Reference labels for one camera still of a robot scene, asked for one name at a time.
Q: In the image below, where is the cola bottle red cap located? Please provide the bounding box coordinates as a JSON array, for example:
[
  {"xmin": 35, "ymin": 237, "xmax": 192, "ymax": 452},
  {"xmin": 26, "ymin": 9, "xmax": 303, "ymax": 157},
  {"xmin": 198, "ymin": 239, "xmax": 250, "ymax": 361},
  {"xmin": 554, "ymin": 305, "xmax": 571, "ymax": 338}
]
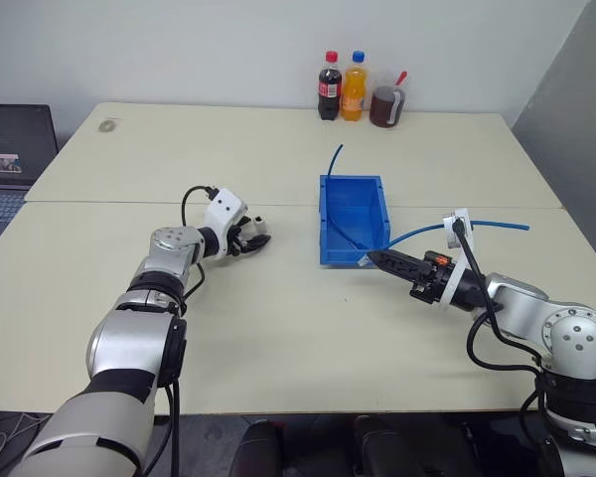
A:
[{"xmin": 317, "ymin": 49, "xmax": 344, "ymax": 121}]

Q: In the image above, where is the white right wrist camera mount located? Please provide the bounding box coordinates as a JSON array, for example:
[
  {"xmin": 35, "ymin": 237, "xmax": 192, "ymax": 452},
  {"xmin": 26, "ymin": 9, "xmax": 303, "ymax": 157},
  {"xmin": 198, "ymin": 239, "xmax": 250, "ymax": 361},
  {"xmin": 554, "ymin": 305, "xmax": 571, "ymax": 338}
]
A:
[{"xmin": 439, "ymin": 207, "xmax": 479, "ymax": 313}]

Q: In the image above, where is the dark rounded shape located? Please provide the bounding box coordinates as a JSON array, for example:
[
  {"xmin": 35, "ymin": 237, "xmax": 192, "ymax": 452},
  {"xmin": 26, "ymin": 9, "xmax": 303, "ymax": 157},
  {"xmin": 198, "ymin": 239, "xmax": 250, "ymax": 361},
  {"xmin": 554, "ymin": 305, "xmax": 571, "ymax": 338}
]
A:
[
  {"xmin": 351, "ymin": 413, "xmax": 431, "ymax": 477},
  {"xmin": 226, "ymin": 418, "xmax": 290, "ymax": 477}
]

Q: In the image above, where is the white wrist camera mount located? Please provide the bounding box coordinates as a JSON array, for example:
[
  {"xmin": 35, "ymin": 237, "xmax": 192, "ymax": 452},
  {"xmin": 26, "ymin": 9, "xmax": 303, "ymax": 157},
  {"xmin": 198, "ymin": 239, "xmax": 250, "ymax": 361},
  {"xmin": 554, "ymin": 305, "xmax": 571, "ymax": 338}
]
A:
[
  {"xmin": 201, "ymin": 188, "xmax": 248, "ymax": 258},
  {"xmin": 439, "ymin": 207, "xmax": 479, "ymax": 313}
]

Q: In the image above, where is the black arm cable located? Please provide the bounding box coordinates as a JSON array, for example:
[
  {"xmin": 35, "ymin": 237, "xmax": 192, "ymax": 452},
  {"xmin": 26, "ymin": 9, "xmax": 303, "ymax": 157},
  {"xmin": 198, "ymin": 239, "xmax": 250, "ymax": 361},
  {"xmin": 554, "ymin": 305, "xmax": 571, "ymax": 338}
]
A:
[
  {"xmin": 143, "ymin": 185, "xmax": 218, "ymax": 477},
  {"xmin": 451, "ymin": 218, "xmax": 552, "ymax": 448}
]

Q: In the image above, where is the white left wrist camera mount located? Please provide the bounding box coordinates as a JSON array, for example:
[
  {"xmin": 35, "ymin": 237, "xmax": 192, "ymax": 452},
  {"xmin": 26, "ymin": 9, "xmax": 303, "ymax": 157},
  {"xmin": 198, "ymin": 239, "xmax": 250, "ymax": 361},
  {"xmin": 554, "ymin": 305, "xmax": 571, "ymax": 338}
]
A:
[{"xmin": 201, "ymin": 188, "xmax": 248, "ymax": 258}]

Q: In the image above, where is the orange soda bottle blue cap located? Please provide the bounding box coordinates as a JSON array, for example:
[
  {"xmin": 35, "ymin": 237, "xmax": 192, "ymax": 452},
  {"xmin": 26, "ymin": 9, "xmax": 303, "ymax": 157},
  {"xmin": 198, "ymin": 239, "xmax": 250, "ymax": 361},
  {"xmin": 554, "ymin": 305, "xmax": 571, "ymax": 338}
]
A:
[{"xmin": 340, "ymin": 49, "xmax": 371, "ymax": 123}]

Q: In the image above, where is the blue plastic bin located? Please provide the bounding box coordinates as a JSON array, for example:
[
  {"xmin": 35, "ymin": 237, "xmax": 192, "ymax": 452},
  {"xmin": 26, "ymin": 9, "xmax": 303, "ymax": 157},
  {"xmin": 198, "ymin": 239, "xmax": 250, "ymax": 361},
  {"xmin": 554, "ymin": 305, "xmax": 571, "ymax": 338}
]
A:
[{"xmin": 318, "ymin": 173, "xmax": 395, "ymax": 269}]

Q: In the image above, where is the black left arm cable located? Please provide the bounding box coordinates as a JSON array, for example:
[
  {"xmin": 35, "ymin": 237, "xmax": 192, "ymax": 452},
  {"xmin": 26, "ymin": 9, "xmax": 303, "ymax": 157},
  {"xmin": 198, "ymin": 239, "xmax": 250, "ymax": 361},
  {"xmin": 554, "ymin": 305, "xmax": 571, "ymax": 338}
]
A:
[{"xmin": 143, "ymin": 185, "xmax": 218, "ymax": 477}]

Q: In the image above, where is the blue cable with clear plug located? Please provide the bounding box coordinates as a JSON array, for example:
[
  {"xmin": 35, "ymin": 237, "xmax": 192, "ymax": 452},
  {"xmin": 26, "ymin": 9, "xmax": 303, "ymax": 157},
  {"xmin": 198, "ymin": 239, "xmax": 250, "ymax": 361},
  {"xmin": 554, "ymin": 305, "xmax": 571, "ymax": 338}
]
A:
[{"xmin": 358, "ymin": 221, "xmax": 531, "ymax": 269}]

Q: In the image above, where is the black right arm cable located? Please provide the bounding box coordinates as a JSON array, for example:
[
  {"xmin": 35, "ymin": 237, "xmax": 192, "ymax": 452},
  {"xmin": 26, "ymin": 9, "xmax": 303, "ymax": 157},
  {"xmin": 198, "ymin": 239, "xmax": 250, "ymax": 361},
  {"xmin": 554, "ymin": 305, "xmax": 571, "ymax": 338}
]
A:
[{"xmin": 451, "ymin": 218, "xmax": 552, "ymax": 448}]

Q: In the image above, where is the thin white floor cable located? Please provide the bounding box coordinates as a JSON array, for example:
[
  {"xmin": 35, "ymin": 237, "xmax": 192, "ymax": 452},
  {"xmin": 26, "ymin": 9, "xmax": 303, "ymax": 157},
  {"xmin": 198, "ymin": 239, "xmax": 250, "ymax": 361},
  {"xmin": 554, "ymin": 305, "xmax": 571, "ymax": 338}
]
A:
[{"xmin": 0, "ymin": 409, "xmax": 52, "ymax": 477}]

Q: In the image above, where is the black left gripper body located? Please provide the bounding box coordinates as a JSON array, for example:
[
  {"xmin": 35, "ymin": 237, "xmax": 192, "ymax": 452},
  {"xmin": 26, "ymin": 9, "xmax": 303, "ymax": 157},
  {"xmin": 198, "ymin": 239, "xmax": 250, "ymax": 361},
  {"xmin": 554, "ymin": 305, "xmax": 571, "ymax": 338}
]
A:
[{"xmin": 224, "ymin": 221, "xmax": 249, "ymax": 257}]

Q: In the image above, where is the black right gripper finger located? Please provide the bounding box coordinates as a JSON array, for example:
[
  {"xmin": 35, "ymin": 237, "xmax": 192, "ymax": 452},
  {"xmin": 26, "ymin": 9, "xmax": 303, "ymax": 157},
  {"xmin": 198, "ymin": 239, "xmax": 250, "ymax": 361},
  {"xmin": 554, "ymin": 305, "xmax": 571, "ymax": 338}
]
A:
[
  {"xmin": 367, "ymin": 248, "xmax": 426, "ymax": 273},
  {"xmin": 374, "ymin": 259, "xmax": 422, "ymax": 286}
]

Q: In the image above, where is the dark laptop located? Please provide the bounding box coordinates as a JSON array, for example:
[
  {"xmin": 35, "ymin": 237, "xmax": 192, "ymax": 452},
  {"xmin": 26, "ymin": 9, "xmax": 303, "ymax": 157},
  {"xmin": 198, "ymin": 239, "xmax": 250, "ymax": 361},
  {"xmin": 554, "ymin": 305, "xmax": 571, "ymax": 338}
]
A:
[{"xmin": 0, "ymin": 103, "xmax": 61, "ymax": 264}]

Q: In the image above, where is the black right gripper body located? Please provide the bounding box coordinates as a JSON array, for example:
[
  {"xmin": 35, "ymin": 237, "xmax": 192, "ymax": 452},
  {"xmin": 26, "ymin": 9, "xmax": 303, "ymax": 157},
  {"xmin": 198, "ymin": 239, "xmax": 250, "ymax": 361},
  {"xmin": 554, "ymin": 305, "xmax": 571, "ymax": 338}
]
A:
[{"xmin": 408, "ymin": 250, "xmax": 452, "ymax": 305}]

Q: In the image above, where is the clear jug with brown liquid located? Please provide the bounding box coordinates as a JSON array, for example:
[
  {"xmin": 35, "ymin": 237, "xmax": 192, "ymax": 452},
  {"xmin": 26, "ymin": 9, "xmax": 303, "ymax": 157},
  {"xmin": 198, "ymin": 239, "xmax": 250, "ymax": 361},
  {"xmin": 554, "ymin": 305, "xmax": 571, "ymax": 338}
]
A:
[{"xmin": 369, "ymin": 69, "xmax": 409, "ymax": 130}]

